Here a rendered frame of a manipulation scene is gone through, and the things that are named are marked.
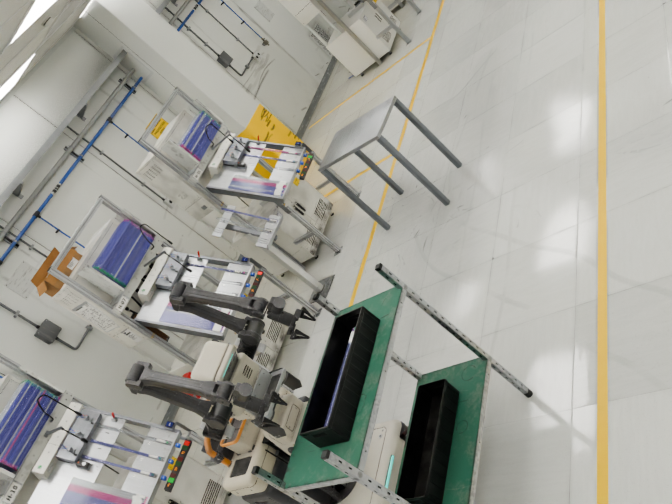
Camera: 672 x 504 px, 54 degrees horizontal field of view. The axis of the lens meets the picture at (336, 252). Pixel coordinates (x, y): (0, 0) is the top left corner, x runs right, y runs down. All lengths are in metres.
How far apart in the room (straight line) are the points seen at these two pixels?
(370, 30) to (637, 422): 6.59
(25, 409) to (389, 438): 2.34
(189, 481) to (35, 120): 4.04
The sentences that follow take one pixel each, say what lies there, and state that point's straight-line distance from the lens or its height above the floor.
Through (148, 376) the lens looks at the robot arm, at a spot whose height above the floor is 1.58.
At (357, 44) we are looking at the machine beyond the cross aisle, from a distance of 8.90.
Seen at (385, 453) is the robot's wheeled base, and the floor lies 0.28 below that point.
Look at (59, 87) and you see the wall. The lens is 7.69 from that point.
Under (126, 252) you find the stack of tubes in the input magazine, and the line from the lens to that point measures 5.28.
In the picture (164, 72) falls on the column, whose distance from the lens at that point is 7.98.
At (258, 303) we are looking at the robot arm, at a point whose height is 1.36.
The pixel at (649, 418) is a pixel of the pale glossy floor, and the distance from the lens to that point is 3.09.
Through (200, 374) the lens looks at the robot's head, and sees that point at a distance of 2.97.
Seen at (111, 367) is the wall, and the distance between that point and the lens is 6.67.
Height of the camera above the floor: 2.39
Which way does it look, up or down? 23 degrees down
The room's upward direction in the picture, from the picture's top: 50 degrees counter-clockwise
